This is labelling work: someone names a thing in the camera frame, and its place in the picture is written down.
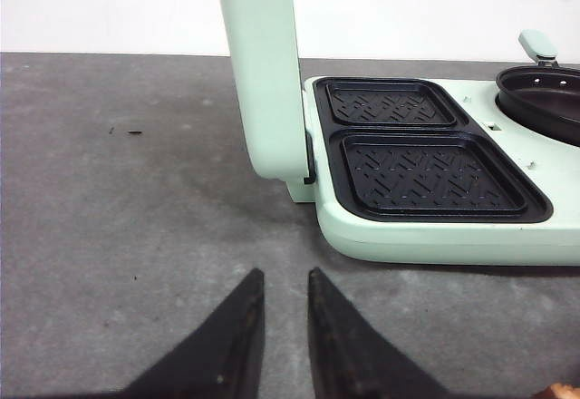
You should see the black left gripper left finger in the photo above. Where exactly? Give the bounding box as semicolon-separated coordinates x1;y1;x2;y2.
122;268;265;398

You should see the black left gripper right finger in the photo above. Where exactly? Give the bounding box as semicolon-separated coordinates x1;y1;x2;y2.
308;268;449;398

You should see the mint green breakfast maker base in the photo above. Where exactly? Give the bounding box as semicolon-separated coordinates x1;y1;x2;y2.
291;77;579;266

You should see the black frying pan green handle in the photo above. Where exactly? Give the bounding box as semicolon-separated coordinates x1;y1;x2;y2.
496;29;579;146

